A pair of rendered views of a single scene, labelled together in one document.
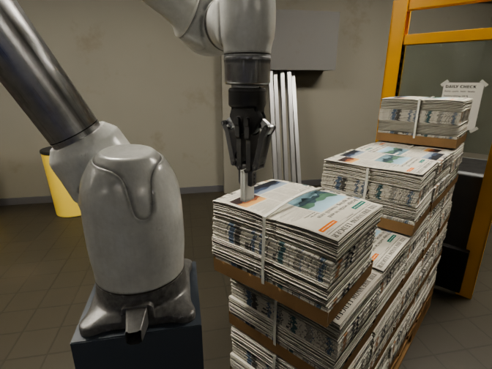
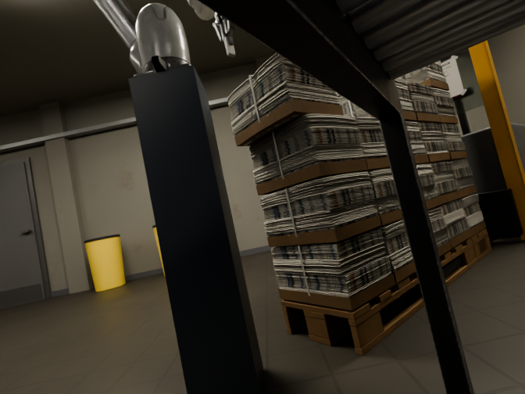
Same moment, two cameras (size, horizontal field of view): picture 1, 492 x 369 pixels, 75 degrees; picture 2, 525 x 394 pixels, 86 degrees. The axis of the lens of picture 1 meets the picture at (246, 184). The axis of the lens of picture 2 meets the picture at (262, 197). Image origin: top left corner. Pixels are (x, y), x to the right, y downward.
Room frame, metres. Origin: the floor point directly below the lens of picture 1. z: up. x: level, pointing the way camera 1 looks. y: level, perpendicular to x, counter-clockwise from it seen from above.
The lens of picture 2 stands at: (-0.36, -0.20, 0.51)
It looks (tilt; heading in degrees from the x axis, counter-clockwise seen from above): 4 degrees up; 11
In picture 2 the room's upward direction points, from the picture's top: 12 degrees counter-clockwise
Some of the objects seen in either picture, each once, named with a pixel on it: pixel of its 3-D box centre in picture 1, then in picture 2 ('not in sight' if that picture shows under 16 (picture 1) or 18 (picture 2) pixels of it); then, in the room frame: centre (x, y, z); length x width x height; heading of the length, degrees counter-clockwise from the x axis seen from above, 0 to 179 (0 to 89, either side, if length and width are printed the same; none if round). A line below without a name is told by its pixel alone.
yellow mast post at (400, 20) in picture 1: (383, 146); not in sight; (2.27, -0.99, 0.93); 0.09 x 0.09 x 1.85; 49
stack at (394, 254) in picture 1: (351, 307); (376, 211); (1.18, -0.47, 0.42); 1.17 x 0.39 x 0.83; 139
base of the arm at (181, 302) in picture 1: (141, 288); (168, 75); (0.48, 0.19, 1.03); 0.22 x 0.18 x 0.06; 11
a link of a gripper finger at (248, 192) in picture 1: (248, 184); (230, 46); (0.65, -0.01, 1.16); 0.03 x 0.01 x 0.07; 139
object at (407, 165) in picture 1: (381, 160); not in sight; (1.28, -0.56, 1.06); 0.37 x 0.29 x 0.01; 50
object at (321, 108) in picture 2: (325, 278); (305, 116); (0.76, -0.22, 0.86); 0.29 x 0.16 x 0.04; 140
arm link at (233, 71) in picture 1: (247, 72); not in sight; (0.66, 0.00, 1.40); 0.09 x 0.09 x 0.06
